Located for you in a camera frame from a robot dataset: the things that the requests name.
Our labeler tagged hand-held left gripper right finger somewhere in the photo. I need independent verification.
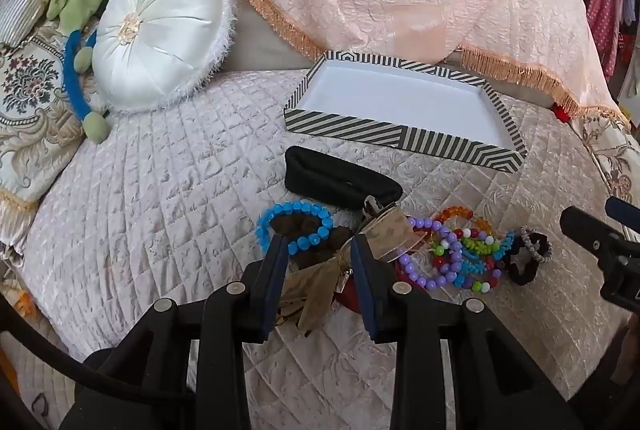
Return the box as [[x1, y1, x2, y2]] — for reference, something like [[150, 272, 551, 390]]
[[349, 234, 583, 430]]

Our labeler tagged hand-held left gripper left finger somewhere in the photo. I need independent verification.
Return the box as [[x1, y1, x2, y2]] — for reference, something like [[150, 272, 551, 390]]
[[60, 234, 291, 430]]

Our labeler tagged black scrunchie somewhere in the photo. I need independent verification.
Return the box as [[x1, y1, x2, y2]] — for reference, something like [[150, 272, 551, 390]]
[[502, 232, 551, 287]]

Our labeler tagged grey hair tie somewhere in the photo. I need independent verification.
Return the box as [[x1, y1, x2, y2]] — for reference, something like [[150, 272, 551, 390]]
[[519, 227, 553, 263]]

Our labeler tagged turquoise bead bracelet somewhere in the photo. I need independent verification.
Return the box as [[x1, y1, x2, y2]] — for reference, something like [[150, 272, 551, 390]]
[[452, 232, 516, 275]]

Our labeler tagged red fabric hair bow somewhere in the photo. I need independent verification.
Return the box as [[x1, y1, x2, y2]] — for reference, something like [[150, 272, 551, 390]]
[[334, 260, 416, 313]]

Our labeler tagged black cable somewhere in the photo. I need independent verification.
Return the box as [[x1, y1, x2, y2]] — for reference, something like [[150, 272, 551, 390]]
[[0, 295, 196, 403]]

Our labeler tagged white round satin cushion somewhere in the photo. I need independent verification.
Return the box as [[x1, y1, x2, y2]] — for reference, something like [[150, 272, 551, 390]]
[[91, 0, 240, 113]]

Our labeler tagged purple bead bracelet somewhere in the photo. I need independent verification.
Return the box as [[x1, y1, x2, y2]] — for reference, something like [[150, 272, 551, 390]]
[[397, 217, 463, 293]]

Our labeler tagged leopard print ribbon bow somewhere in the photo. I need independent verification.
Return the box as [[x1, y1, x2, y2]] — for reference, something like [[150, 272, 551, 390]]
[[276, 196, 426, 337]]

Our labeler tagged multicoloured bead bracelet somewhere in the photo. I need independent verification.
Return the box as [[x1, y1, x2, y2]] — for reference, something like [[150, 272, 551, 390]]
[[432, 227, 503, 293]]

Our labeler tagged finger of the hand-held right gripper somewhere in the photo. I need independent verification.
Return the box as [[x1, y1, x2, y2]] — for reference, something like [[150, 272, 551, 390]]
[[560, 207, 628, 255], [605, 197, 640, 235]]

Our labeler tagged orange bead bracelet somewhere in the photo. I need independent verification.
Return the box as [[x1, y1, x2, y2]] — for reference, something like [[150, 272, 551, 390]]
[[432, 206, 493, 241]]

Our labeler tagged brown flower hair clip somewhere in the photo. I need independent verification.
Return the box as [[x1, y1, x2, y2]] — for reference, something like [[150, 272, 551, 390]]
[[270, 216, 354, 271]]

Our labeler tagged floral embroidered cover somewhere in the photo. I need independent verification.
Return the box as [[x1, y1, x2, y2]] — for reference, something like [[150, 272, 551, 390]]
[[0, 17, 108, 261], [570, 115, 640, 231]]

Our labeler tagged striped cardboard tray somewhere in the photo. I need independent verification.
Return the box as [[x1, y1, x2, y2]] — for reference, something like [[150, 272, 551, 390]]
[[283, 50, 529, 174]]

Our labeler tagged blue bead bracelet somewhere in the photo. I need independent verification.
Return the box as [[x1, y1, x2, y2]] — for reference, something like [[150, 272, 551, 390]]
[[256, 202, 335, 257]]

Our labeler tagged black fabric hair clip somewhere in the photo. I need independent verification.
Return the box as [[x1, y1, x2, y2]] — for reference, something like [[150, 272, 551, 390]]
[[284, 146, 405, 211]]

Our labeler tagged quilted beige bedspread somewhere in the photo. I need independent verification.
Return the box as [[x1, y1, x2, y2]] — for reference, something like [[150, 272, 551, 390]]
[[20, 70, 631, 430]]

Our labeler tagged pink dotted hanging garment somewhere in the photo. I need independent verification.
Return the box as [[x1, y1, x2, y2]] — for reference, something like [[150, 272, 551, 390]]
[[586, 0, 623, 83]]

